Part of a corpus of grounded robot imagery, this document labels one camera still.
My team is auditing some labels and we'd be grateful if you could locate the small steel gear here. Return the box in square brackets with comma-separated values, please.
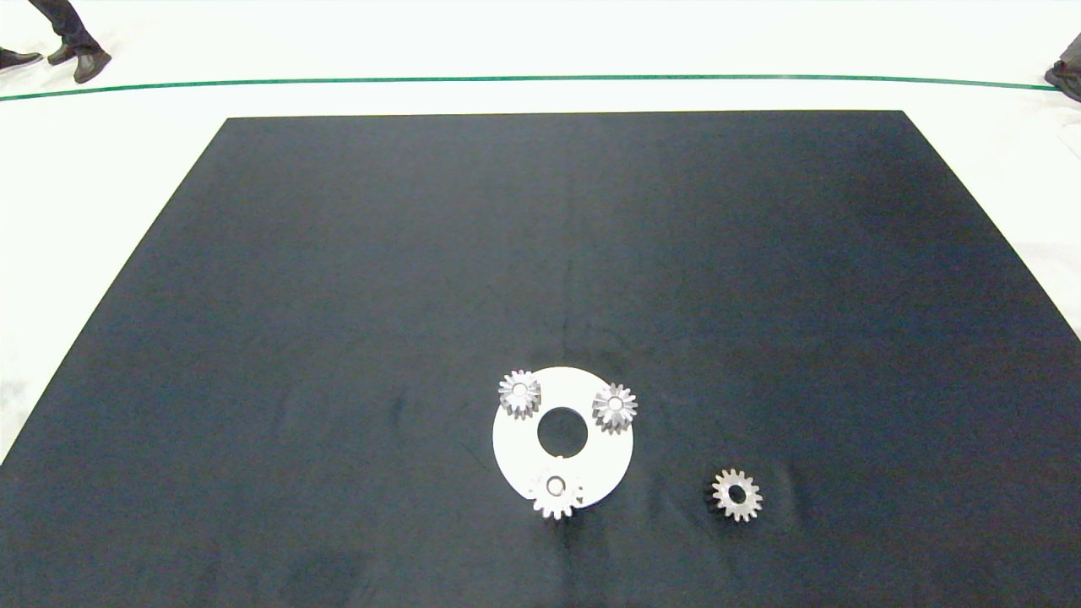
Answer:
[498, 370, 542, 421]
[711, 470, 763, 523]
[592, 383, 638, 435]

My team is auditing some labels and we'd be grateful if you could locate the larger steel gear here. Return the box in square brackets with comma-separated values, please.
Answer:
[530, 469, 584, 521]

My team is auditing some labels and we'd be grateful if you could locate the round white plate with pins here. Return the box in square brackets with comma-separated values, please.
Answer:
[492, 366, 634, 509]

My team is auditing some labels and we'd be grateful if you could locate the dark rectangular mat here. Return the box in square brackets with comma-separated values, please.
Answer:
[0, 110, 1081, 608]

